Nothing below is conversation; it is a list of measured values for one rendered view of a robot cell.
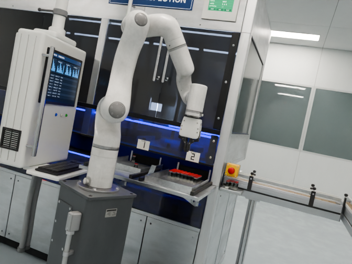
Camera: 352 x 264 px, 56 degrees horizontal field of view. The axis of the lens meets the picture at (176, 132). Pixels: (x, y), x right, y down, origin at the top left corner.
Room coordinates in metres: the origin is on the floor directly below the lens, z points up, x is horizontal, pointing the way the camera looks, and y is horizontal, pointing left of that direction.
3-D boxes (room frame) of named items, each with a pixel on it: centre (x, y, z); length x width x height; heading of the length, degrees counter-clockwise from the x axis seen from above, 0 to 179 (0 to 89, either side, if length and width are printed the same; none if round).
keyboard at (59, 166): (1.98, 0.61, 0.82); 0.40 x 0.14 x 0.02; 169
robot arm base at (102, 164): (1.49, 0.30, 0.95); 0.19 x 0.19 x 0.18
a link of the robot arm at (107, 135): (1.53, 0.31, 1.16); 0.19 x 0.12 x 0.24; 21
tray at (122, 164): (2.06, 0.22, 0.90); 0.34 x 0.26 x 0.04; 161
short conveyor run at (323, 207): (2.01, -0.69, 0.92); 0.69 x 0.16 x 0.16; 71
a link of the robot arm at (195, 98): (1.64, -0.07, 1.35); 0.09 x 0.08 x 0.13; 21
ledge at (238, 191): (2.01, -0.40, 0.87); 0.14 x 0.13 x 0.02; 161
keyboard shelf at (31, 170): (1.98, 0.66, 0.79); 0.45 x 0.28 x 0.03; 169
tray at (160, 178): (1.84, -0.07, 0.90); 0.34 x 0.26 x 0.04; 161
